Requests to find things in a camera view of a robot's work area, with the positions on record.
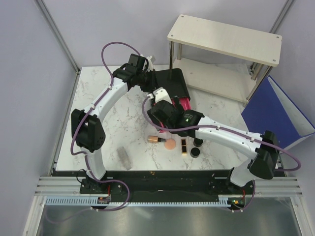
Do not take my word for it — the round BB cream bottle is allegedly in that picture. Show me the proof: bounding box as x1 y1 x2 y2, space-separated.
148 136 166 143

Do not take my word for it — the black round jar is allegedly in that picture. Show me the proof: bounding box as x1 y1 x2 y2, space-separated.
190 147 200 158
193 138 203 148

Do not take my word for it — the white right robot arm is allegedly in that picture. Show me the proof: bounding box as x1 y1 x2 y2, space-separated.
146 100 279 194

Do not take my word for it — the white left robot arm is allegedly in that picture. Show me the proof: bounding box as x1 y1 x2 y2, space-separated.
70 64 156 193

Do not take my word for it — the peach makeup sponge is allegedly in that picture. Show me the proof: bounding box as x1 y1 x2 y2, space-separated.
164 139 176 150

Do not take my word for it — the black drawer cabinet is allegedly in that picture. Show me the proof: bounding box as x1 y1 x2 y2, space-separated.
156 68 190 100

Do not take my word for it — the gold black lipstick case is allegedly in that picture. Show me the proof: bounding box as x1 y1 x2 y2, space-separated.
181 139 187 155

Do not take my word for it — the white two-tier shelf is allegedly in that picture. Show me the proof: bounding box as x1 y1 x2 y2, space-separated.
167 14 283 105

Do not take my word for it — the blue binder folder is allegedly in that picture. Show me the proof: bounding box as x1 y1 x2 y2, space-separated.
242 76 315 150

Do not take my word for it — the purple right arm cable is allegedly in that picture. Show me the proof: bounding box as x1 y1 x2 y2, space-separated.
142 94 302 213

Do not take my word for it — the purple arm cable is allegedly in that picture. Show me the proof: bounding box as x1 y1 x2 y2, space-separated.
45 42 146 224
142 94 302 213

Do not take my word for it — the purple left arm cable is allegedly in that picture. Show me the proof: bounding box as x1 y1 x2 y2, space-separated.
45 42 146 224

